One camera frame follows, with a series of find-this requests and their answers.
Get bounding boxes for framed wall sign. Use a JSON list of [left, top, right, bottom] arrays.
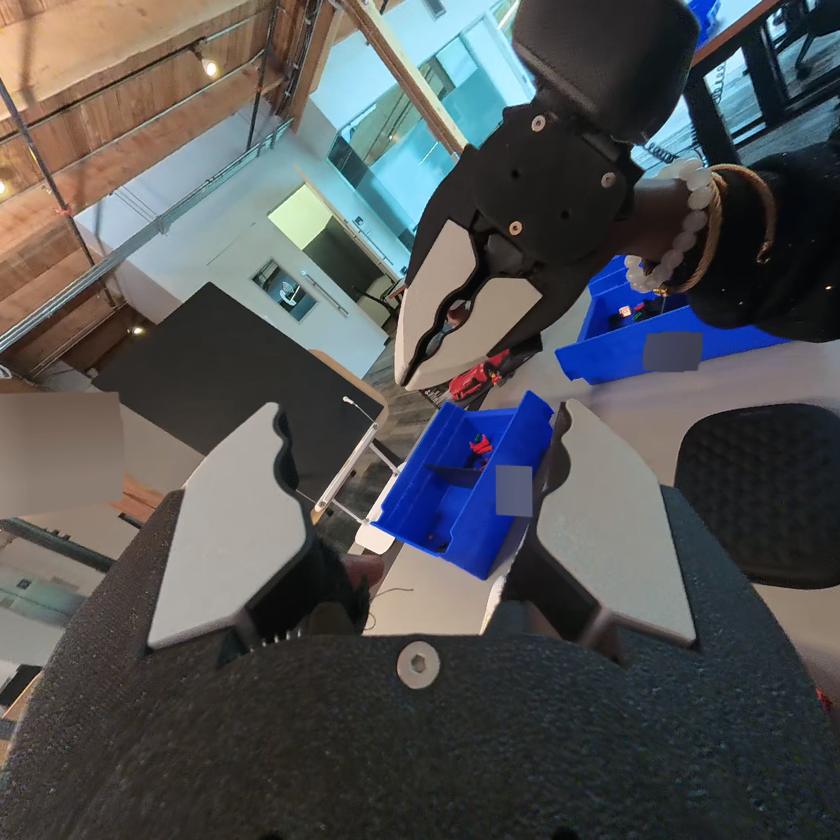
[[251, 258, 318, 322]]

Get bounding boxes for braided gold bracelet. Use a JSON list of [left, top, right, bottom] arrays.
[[656, 172, 727, 298]]

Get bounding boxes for white bead bracelet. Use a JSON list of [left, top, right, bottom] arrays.
[[623, 156, 718, 296]]

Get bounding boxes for wooden desk with black legs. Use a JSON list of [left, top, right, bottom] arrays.
[[682, 0, 840, 165]]

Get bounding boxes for person's right hand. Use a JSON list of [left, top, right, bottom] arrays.
[[619, 176, 698, 265]]

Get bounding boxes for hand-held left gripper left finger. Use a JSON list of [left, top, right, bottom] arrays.
[[146, 400, 317, 652]]

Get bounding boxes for loose lego pieces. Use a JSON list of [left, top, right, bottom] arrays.
[[609, 298, 664, 329]]

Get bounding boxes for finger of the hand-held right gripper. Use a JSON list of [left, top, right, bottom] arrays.
[[394, 218, 483, 389], [403, 274, 546, 395]]

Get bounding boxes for black honeycomb cushion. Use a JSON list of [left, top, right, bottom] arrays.
[[675, 402, 840, 589]]

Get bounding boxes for black partition panel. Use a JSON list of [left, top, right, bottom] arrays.
[[92, 282, 389, 509]]

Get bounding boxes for thin gold bangle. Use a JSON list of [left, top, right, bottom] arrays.
[[705, 164, 779, 265]]

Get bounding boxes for black office chair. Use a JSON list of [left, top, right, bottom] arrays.
[[768, 0, 840, 83]]

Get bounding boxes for person's right forearm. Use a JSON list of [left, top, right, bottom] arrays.
[[682, 141, 840, 345]]

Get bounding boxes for red lego model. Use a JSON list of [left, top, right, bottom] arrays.
[[448, 350, 513, 403]]

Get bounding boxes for metal ceiling conduit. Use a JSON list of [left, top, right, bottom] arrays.
[[0, 121, 294, 355]]

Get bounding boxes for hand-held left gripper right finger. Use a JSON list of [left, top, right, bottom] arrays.
[[533, 398, 698, 647]]

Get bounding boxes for blue storage bin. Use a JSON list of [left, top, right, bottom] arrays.
[[369, 390, 557, 581], [554, 255, 811, 386]]

